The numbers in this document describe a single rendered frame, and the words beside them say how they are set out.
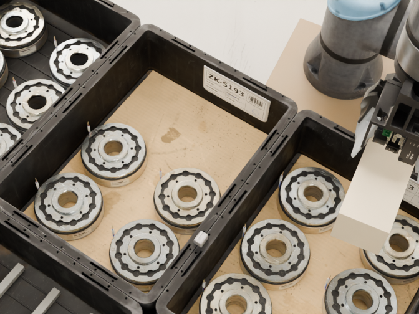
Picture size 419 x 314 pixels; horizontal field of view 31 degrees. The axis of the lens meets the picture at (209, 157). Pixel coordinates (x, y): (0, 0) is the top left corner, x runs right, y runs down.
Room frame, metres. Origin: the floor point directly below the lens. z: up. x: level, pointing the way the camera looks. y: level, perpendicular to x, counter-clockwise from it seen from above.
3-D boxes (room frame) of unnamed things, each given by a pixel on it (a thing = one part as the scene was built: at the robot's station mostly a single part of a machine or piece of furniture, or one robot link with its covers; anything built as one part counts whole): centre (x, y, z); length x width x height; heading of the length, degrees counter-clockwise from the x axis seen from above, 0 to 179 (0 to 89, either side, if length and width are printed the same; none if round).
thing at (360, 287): (0.40, -0.23, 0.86); 0.05 x 0.05 x 0.01
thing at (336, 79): (0.93, -0.25, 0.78); 0.15 x 0.15 x 0.10
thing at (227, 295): (0.38, -0.05, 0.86); 0.05 x 0.05 x 0.01
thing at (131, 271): (0.46, 0.09, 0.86); 0.10 x 0.10 x 0.01
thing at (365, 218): (0.51, -0.22, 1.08); 0.24 x 0.06 x 0.06; 158
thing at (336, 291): (0.40, -0.23, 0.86); 0.10 x 0.10 x 0.01
